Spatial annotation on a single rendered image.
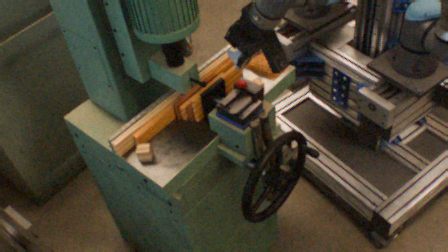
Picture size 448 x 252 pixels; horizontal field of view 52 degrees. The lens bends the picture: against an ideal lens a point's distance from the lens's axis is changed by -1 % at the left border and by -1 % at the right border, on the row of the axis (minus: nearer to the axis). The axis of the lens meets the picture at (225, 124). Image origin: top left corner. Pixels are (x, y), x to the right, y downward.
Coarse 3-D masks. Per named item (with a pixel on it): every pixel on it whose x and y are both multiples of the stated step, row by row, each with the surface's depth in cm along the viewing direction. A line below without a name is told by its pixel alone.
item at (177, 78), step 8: (152, 56) 134; (160, 56) 134; (152, 64) 133; (160, 64) 131; (184, 64) 130; (192, 64) 130; (152, 72) 136; (160, 72) 133; (168, 72) 130; (176, 72) 128; (184, 72) 128; (192, 72) 130; (160, 80) 136; (168, 80) 133; (176, 80) 129; (184, 80) 129; (176, 88) 132; (184, 88) 131
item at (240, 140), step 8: (264, 104) 132; (272, 104) 131; (272, 112) 131; (216, 120) 130; (224, 120) 129; (256, 120) 127; (272, 120) 133; (216, 128) 132; (224, 128) 129; (232, 128) 127; (248, 128) 126; (272, 128) 135; (224, 136) 132; (232, 136) 129; (240, 136) 126; (248, 136) 126; (232, 144) 132; (240, 144) 129; (248, 144) 128; (240, 152) 131; (248, 152) 130
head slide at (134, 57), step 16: (112, 0) 119; (112, 16) 124; (128, 16) 122; (128, 32) 124; (128, 48) 129; (144, 48) 131; (160, 48) 136; (128, 64) 136; (144, 64) 134; (144, 80) 137
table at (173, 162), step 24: (288, 72) 150; (264, 96) 144; (168, 144) 133; (192, 144) 132; (216, 144) 134; (264, 144) 136; (144, 168) 127; (168, 168) 127; (192, 168) 130; (168, 192) 126
